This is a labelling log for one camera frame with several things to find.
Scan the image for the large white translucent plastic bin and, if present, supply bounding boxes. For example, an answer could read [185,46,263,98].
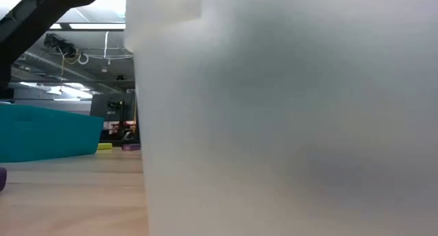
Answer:
[123,0,438,236]

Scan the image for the bright fluorescent ceiling lights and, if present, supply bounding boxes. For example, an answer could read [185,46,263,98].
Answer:
[18,81,94,101]

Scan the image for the black ceiling cable bundle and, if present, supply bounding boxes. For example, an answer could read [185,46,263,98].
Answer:
[43,33,78,59]

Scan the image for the teal plastic bin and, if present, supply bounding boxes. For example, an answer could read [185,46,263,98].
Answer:
[0,103,105,163]

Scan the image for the yellow hanging cable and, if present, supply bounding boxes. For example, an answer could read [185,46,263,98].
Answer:
[60,53,80,90]

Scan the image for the grey cabinet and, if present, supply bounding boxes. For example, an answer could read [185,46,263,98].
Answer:
[90,93,137,122]

